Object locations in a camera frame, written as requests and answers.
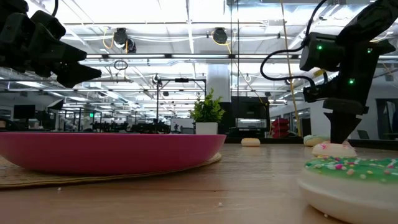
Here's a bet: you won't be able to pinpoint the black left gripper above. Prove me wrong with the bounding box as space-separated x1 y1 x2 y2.
0 12 103 89

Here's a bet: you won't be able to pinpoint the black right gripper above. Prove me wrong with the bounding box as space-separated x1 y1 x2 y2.
323 55 379 144

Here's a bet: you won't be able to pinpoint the white frosted sprinkle donut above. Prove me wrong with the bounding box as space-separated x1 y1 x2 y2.
312 140 358 158

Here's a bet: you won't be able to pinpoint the white donut teal drizzle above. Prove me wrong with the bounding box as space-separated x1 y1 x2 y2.
303 134 331 147

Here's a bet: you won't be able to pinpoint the green frosted sprinkle donut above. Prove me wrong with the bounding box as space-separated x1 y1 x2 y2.
298 155 398 224

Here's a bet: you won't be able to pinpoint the yellow frosted sprinkle donut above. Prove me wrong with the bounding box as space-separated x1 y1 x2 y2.
241 138 261 147

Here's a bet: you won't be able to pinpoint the dark glass door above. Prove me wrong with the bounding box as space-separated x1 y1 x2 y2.
375 98 398 140

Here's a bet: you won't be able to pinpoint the red stacked crates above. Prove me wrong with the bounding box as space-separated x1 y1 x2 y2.
271 117 290 139

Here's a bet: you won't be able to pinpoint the black computer monitor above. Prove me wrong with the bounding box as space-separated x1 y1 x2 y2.
12 104 36 119

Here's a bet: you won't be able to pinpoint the black display cabinet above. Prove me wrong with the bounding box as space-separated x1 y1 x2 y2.
230 95 271 138

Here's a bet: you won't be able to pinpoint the pink plate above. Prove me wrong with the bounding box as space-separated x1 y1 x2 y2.
0 131 227 175

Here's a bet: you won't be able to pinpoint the round woven straw placemat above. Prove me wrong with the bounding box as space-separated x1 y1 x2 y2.
0 151 223 189

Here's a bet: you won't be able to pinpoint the white building column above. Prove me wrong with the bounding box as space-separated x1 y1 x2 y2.
206 63 233 103

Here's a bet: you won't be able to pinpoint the white sign board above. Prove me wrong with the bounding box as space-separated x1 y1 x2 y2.
170 118 195 134

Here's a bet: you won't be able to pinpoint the white square plant pot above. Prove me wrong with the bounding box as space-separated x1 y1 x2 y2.
195 121 219 136

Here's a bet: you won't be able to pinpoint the green artificial plant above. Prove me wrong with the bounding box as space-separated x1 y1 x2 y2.
188 88 226 124

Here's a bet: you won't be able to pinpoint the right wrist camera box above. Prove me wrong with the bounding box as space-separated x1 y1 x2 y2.
303 84 328 103

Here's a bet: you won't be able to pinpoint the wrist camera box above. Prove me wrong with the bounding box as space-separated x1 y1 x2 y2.
30 10 67 40
303 84 328 103

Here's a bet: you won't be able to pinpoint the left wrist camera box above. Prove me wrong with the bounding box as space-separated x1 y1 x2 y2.
30 10 67 40

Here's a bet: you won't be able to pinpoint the black ceiling cable reel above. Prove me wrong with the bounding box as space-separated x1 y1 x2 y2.
113 27 137 54
212 27 229 45

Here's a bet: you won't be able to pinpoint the yellow hanging cord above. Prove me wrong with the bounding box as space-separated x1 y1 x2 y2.
279 0 302 138

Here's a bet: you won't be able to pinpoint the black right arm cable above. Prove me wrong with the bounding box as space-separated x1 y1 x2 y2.
259 0 329 91

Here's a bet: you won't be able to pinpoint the black metal frame stand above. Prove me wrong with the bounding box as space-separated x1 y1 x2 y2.
155 77 208 133

